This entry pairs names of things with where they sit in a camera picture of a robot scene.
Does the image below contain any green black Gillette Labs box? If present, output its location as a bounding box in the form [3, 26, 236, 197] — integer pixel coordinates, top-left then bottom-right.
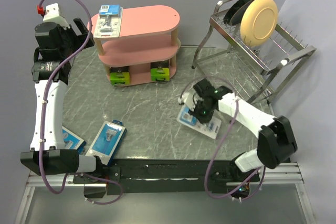
[150, 60, 170, 82]

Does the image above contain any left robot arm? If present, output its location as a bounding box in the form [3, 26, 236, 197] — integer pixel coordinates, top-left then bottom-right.
[20, 18, 104, 183]

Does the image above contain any aluminium rail frame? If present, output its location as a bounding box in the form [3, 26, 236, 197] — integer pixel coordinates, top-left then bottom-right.
[14, 47, 314, 224]

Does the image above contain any steel dish rack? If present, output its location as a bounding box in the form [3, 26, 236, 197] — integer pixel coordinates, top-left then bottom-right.
[192, 0, 316, 103]

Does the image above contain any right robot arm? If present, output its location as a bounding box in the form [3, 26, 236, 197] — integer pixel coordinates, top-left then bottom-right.
[180, 79, 298, 181]

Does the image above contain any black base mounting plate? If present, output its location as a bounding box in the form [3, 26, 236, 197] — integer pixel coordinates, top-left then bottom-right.
[73, 159, 265, 199]

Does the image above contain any blue white razor box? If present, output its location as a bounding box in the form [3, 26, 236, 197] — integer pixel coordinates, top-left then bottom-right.
[62, 126, 86, 154]

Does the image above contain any blue Harry's razor box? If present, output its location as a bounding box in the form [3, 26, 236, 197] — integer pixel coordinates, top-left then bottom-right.
[86, 120, 127, 166]

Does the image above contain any clear Gillette blister razor pack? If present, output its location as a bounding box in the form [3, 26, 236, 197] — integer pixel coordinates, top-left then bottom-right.
[177, 105, 222, 139]

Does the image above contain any pink three-tier shelf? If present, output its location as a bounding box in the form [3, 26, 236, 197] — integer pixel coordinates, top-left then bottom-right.
[91, 5, 180, 87]

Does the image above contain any cream plate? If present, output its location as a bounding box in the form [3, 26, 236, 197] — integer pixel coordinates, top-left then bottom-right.
[240, 0, 278, 47]

